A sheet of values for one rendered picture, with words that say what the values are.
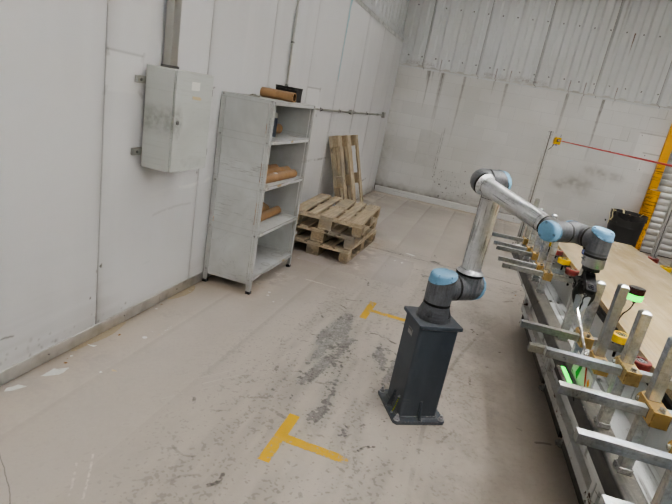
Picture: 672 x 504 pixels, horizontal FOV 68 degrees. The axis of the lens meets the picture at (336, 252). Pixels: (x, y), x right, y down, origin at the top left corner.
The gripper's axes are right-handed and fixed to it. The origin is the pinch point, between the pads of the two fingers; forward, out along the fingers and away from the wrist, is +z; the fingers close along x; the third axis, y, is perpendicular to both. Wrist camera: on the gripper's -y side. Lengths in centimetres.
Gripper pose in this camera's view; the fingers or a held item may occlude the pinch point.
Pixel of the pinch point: (577, 311)
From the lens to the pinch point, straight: 241.6
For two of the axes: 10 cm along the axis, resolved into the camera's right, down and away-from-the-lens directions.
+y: 2.3, -2.5, 9.4
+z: -1.8, 9.4, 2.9
